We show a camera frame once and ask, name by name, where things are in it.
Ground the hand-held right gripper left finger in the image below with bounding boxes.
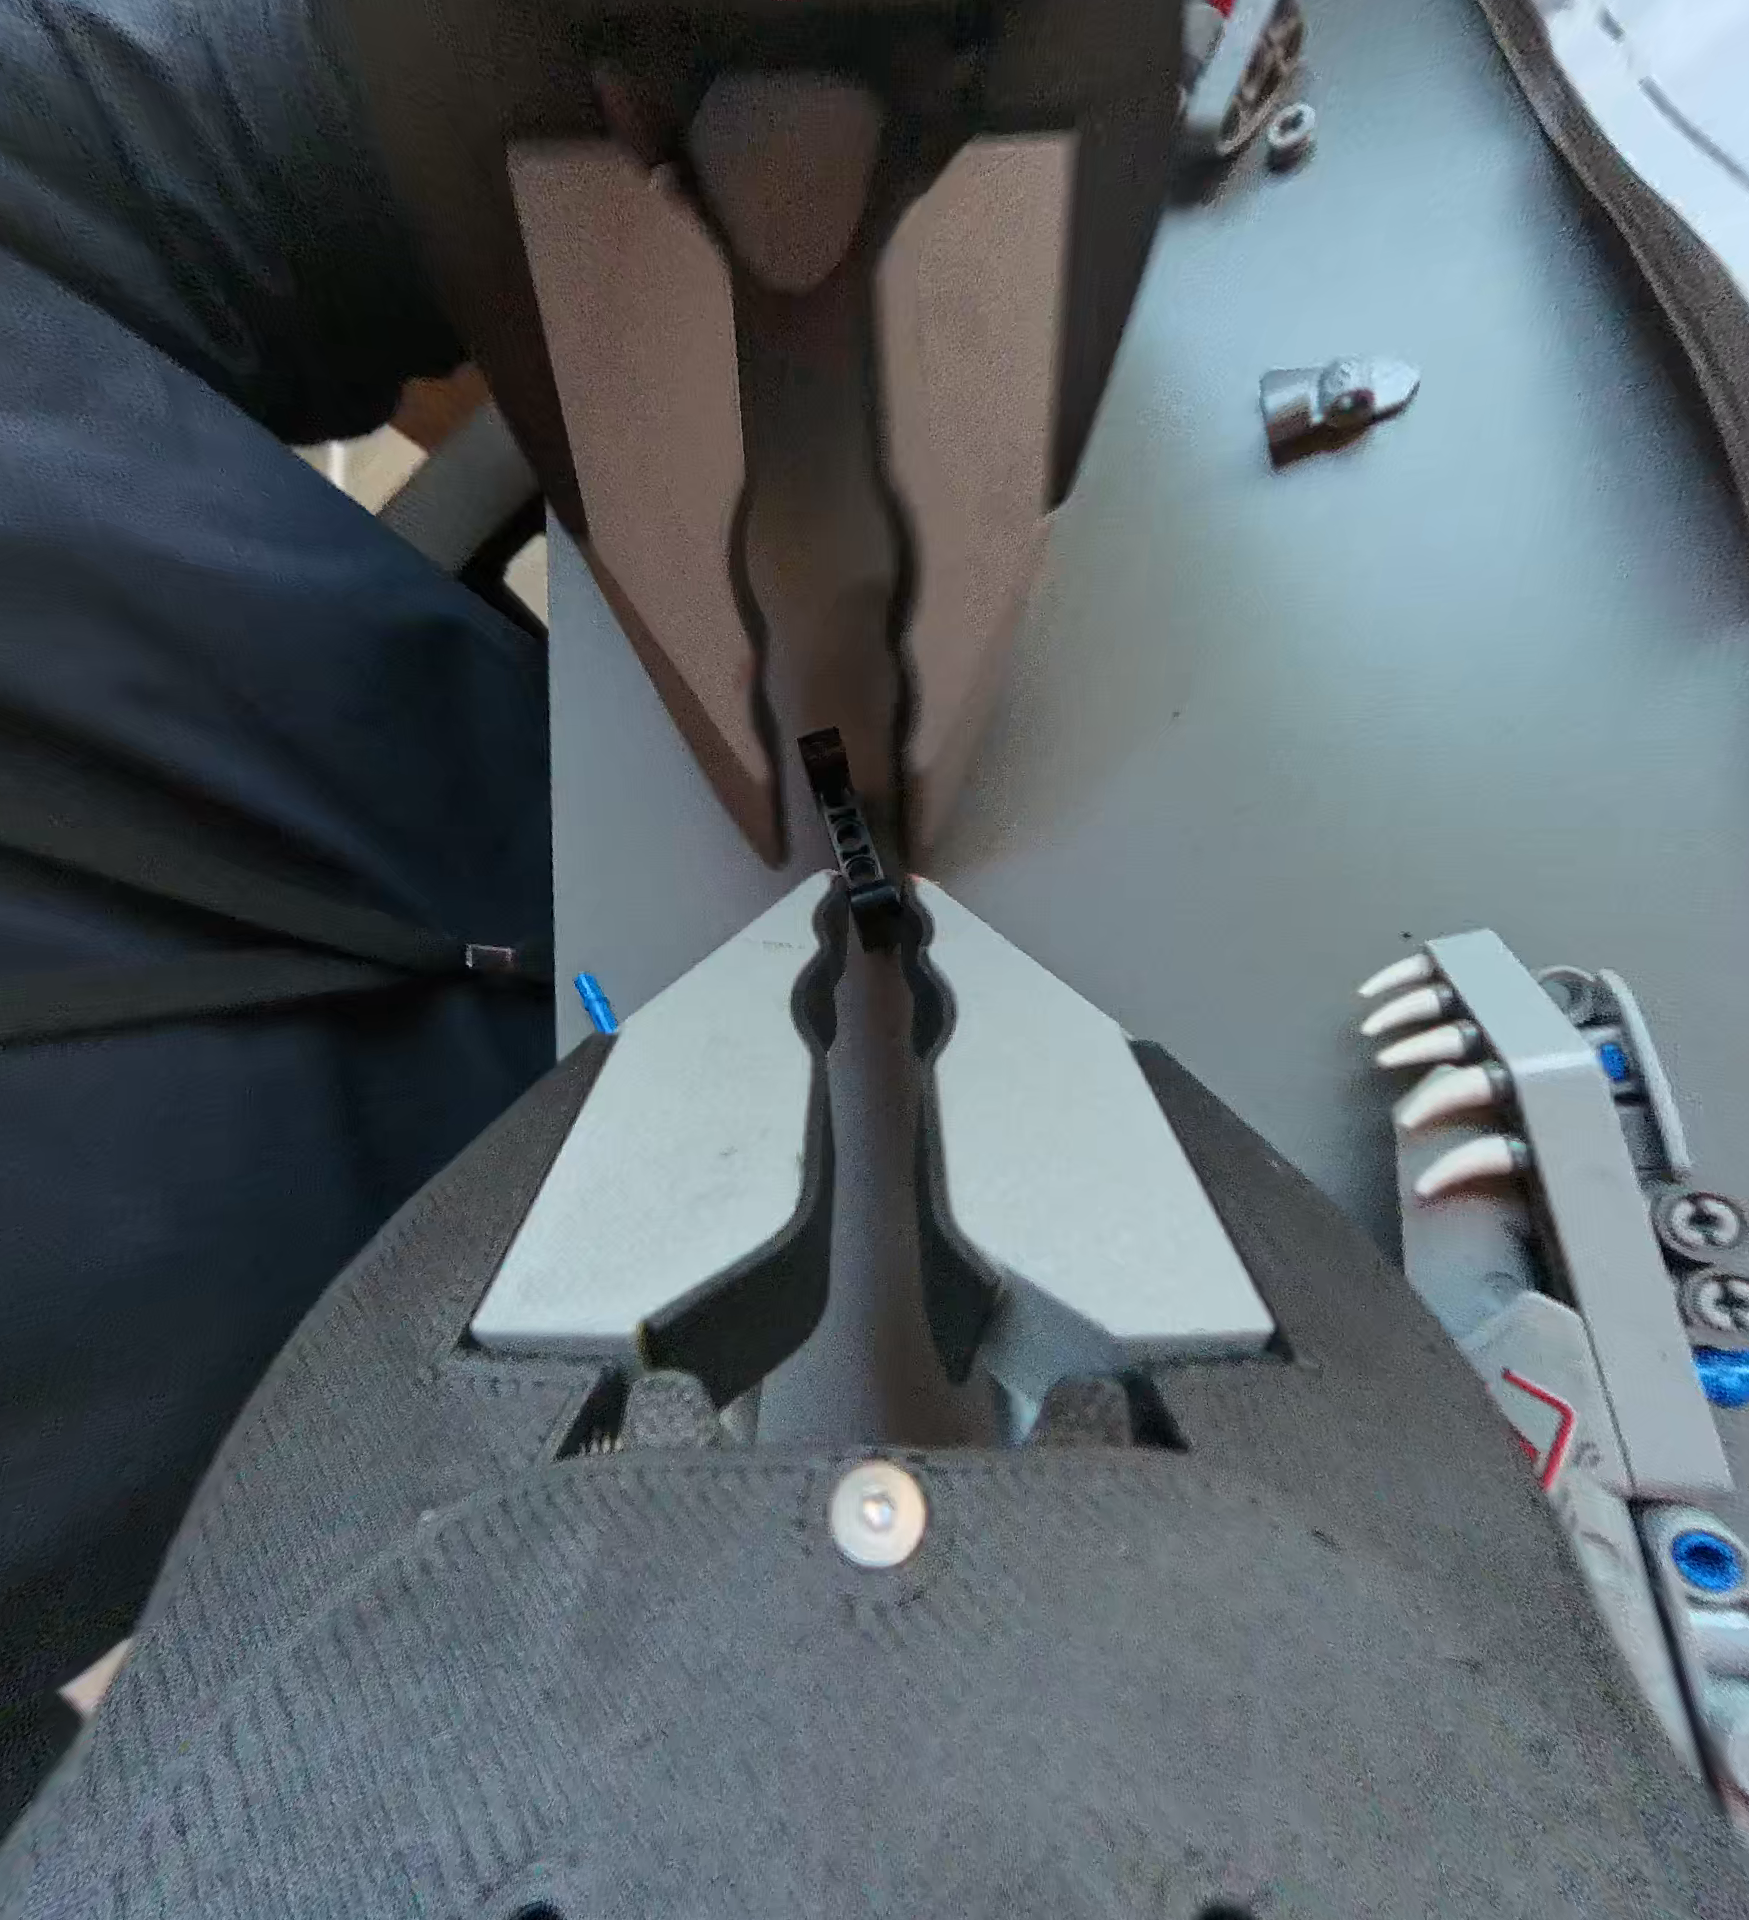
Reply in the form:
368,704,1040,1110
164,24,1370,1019
469,870,848,1413

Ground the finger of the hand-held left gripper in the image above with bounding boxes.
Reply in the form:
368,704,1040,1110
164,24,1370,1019
506,144,825,872
815,134,1083,876

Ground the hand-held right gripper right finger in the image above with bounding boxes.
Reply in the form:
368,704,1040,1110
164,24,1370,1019
897,878,1282,1439

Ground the black lego frame piece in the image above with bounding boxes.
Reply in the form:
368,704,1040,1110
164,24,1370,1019
796,728,909,958

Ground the grey lego beam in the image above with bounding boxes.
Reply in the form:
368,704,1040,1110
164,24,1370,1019
1171,0,1308,165

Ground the grey lego connector piece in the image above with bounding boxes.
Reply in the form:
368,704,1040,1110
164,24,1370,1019
1259,358,1423,468

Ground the grey lego jaw with teeth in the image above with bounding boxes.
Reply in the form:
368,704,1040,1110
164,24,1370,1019
1356,929,1749,1920

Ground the lego instruction booklet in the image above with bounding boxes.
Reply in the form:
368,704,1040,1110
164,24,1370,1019
1474,0,1749,679

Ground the person's dark clothing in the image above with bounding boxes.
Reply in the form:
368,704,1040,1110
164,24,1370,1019
0,196,561,1911

